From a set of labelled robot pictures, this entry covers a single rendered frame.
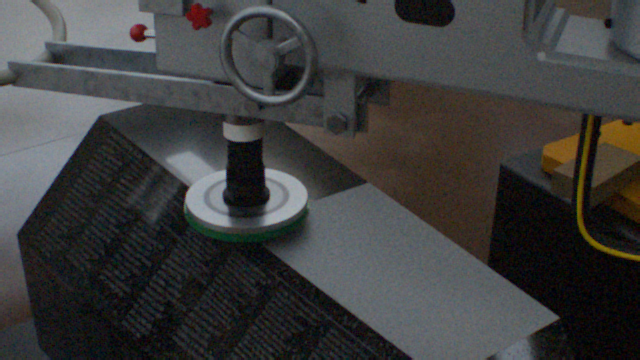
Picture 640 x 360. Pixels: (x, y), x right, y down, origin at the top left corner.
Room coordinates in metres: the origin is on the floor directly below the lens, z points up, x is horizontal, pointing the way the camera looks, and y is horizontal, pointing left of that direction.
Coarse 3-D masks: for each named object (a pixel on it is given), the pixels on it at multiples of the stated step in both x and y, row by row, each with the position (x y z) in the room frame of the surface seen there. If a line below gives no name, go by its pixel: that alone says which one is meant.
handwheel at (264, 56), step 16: (240, 16) 1.15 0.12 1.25; (256, 16) 1.14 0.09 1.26; (272, 16) 1.13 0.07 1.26; (288, 16) 1.13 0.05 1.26; (224, 32) 1.16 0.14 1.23; (240, 32) 1.16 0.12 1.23; (304, 32) 1.12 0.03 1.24; (224, 48) 1.16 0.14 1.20; (256, 48) 1.13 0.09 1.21; (272, 48) 1.13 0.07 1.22; (288, 48) 1.13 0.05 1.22; (304, 48) 1.11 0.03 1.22; (224, 64) 1.16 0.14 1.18; (256, 64) 1.13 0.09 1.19; (272, 64) 1.12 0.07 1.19; (240, 80) 1.16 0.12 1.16; (272, 80) 1.14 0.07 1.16; (304, 80) 1.11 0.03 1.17; (256, 96) 1.14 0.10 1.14; (272, 96) 1.14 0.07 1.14; (288, 96) 1.12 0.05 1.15
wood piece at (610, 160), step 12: (600, 144) 1.64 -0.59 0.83; (600, 156) 1.58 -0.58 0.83; (612, 156) 1.59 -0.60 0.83; (624, 156) 1.59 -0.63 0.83; (636, 156) 1.59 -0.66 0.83; (564, 168) 1.53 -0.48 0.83; (600, 168) 1.53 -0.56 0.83; (612, 168) 1.53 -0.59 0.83; (624, 168) 1.53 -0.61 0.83; (636, 168) 1.56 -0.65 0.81; (552, 180) 1.52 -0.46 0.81; (564, 180) 1.50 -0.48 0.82; (600, 180) 1.48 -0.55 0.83; (612, 180) 1.50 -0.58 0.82; (624, 180) 1.53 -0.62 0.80; (564, 192) 1.50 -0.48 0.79; (600, 192) 1.47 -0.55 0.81; (612, 192) 1.51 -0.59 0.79
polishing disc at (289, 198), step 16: (208, 176) 1.40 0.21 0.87; (224, 176) 1.40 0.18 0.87; (272, 176) 1.40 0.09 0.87; (288, 176) 1.40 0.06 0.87; (192, 192) 1.34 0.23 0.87; (208, 192) 1.34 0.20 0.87; (272, 192) 1.34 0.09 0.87; (288, 192) 1.35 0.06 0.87; (304, 192) 1.35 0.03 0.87; (192, 208) 1.28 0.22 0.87; (208, 208) 1.29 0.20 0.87; (224, 208) 1.29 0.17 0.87; (240, 208) 1.29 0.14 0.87; (256, 208) 1.29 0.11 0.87; (272, 208) 1.29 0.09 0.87; (288, 208) 1.29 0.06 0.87; (304, 208) 1.30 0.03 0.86; (208, 224) 1.24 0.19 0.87; (224, 224) 1.23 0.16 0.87; (240, 224) 1.24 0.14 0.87; (256, 224) 1.24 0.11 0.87; (272, 224) 1.24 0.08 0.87
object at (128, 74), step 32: (32, 64) 1.42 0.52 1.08; (64, 64) 1.53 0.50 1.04; (96, 64) 1.50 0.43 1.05; (128, 64) 1.47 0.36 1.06; (96, 96) 1.37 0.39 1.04; (128, 96) 1.34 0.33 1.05; (160, 96) 1.32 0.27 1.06; (192, 96) 1.30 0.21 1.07; (224, 96) 1.28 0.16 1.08; (320, 96) 1.22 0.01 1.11; (384, 96) 1.29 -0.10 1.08
